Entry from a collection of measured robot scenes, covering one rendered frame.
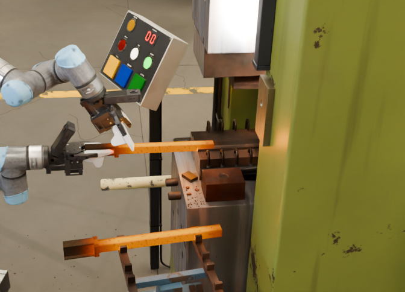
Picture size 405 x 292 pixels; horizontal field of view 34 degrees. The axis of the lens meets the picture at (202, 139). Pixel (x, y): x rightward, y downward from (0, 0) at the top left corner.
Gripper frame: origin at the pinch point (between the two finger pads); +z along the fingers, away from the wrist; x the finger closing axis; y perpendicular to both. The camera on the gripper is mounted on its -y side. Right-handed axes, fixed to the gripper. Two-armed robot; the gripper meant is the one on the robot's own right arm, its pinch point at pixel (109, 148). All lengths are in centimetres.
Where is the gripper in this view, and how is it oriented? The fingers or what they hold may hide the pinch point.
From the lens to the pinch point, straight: 206.9
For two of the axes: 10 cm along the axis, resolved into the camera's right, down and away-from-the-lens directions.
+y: -0.4, 8.7, 5.0
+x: 1.6, 5.0, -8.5
